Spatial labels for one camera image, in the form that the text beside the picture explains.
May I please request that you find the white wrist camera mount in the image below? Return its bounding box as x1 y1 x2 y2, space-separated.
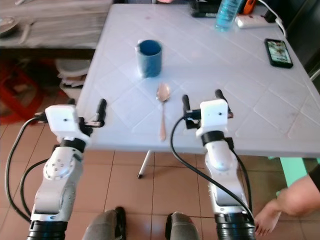
195 99 230 141
45 105 86 143

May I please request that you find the green plastic stool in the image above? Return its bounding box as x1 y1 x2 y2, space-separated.
269 157 320 190

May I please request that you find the grey right robot leg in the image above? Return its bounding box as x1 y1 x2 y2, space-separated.
164 212 202 240

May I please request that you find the wooden bench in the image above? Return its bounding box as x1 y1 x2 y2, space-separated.
0 0 114 51

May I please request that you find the round bowl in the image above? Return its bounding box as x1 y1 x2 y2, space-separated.
0 16 18 37

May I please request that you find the blue ceramic mug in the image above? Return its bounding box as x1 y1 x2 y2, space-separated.
136 39 164 79

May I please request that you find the white power cable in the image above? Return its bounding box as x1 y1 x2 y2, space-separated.
256 0 288 39

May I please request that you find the person's bare hand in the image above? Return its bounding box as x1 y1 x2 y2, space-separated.
254 199 283 237

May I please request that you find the orange object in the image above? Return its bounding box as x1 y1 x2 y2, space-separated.
243 0 257 14

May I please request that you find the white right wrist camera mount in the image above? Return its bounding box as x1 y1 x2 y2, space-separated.
195 99 230 141

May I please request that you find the white plastic bin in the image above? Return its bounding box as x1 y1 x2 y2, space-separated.
55 59 90 104

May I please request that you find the metal spoon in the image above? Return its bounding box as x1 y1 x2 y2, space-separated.
155 82 172 142

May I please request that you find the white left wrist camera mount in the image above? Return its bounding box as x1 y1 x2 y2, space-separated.
45 105 86 143

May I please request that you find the flat black device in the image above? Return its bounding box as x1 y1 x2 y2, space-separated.
189 0 222 19

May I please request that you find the white table leg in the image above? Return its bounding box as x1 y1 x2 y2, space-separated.
137 150 153 180

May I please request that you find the black smartphone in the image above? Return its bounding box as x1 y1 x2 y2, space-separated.
264 38 294 69

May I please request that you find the white power strip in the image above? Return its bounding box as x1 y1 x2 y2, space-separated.
236 14 279 29

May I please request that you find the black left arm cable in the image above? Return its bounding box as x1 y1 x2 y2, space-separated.
4 115 50 223

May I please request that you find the red plastic stool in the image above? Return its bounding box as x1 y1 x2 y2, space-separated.
0 60 52 126

